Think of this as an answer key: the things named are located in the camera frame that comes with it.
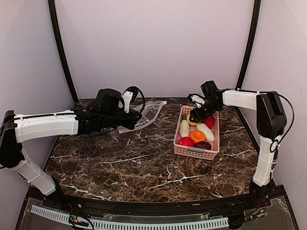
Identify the white toy radish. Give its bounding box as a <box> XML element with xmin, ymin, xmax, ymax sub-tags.
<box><xmin>179</xmin><ymin>119</ymin><xmax>189</xmax><ymax>138</ymax></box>
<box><xmin>196</xmin><ymin>123</ymin><xmax>215</xmax><ymax>142</ymax></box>

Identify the red toy strawberry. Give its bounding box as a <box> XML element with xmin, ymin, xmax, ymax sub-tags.
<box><xmin>202</xmin><ymin>116</ymin><xmax>215</xmax><ymax>129</ymax></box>

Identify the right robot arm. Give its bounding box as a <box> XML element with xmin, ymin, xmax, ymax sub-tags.
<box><xmin>188</xmin><ymin>80</ymin><xmax>289</xmax><ymax>208</ymax></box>

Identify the red toy apple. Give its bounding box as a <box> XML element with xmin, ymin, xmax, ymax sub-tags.
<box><xmin>178</xmin><ymin>137</ymin><xmax>195</xmax><ymax>147</ymax></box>

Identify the white toy radish left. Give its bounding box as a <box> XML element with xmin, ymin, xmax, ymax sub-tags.
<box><xmin>179</xmin><ymin>119</ymin><xmax>189</xmax><ymax>138</ymax></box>

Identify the dark red toy beet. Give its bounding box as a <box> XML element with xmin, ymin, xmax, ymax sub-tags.
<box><xmin>194</xmin><ymin>141</ymin><xmax>212</xmax><ymax>150</ymax></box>

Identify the yellow toy lemon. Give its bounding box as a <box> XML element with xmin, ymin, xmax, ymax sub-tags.
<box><xmin>186</xmin><ymin>113</ymin><xmax>200</xmax><ymax>127</ymax></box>

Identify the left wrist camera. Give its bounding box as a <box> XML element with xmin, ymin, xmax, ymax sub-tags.
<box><xmin>121</xmin><ymin>86</ymin><xmax>145</xmax><ymax>113</ymax></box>

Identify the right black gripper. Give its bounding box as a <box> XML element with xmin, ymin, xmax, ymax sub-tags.
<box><xmin>190</xmin><ymin>100</ymin><xmax>221</xmax><ymax>123</ymax></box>

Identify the orange toy tangerine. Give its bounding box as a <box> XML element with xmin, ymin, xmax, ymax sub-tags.
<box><xmin>189</xmin><ymin>130</ymin><xmax>206</xmax><ymax>144</ymax></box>

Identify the right black frame post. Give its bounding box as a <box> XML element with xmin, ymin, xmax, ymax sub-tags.
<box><xmin>236</xmin><ymin>0</ymin><xmax>261</xmax><ymax>89</ymax></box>

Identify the white toy radish right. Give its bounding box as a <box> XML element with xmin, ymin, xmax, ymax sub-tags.
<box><xmin>196</xmin><ymin>123</ymin><xmax>215</xmax><ymax>142</ymax></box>

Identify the black frame post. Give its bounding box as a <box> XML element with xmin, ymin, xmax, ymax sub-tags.
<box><xmin>48</xmin><ymin>0</ymin><xmax>79</xmax><ymax>104</ymax></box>
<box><xmin>236</xmin><ymin>0</ymin><xmax>261</xmax><ymax>89</ymax></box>

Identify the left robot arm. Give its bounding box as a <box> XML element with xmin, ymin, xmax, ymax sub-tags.
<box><xmin>0</xmin><ymin>86</ymin><xmax>145</xmax><ymax>209</ymax></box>

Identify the pink plastic basket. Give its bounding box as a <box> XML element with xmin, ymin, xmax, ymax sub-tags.
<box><xmin>173</xmin><ymin>105</ymin><xmax>220</xmax><ymax>161</ymax></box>

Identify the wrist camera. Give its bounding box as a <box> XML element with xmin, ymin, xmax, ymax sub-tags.
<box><xmin>121</xmin><ymin>86</ymin><xmax>145</xmax><ymax>113</ymax></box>
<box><xmin>188</xmin><ymin>93</ymin><xmax>206</xmax><ymax>108</ymax></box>

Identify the black front rail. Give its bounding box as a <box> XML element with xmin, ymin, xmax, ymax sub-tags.
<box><xmin>26</xmin><ymin>186</ymin><xmax>286</xmax><ymax>219</ymax></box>

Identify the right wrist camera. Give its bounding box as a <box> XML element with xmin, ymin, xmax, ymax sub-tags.
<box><xmin>188</xmin><ymin>93</ymin><xmax>206</xmax><ymax>108</ymax></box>

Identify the clear zip top bag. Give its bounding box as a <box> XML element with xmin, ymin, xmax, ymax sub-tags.
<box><xmin>110</xmin><ymin>100</ymin><xmax>167</xmax><ymax>138</ymax></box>

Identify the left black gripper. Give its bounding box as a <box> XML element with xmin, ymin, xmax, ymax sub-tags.
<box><xmin>101</xmin><ymin>108</ymin><xmax>142</xmax><ymax>130</ymax></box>

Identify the left black frame post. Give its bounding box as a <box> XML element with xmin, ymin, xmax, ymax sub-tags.
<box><xmin>48</xmin><ymin>0</ymin><xmax>79</xmax><ymax>104</ymax></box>

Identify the white slotted cable duct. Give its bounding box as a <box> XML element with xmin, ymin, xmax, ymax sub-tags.
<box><xmin>31</xmin><ymin>205</ymin><xmax>229</xmax><ymax>230</ymax></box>

